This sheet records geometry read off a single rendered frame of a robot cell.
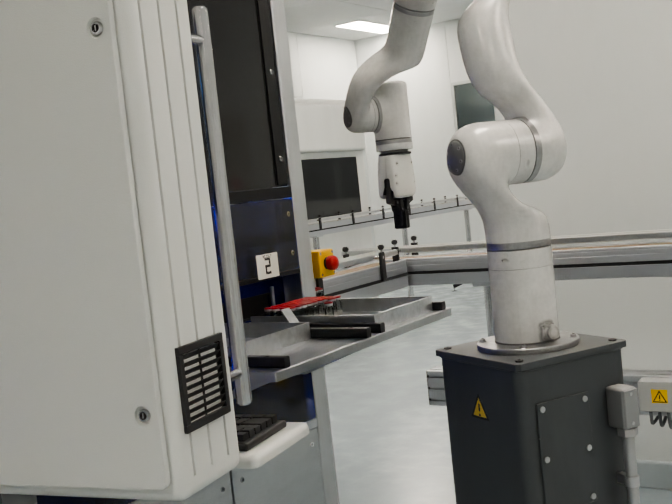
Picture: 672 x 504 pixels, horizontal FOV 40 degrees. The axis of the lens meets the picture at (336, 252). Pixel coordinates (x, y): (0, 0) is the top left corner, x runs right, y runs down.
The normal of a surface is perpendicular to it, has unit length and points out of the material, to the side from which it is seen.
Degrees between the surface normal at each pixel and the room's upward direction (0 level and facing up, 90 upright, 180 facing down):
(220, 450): 90
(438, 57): 90
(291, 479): 90
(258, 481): 90
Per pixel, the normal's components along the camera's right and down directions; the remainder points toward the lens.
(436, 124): -0.55, 0.11
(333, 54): 0.83, -0.05
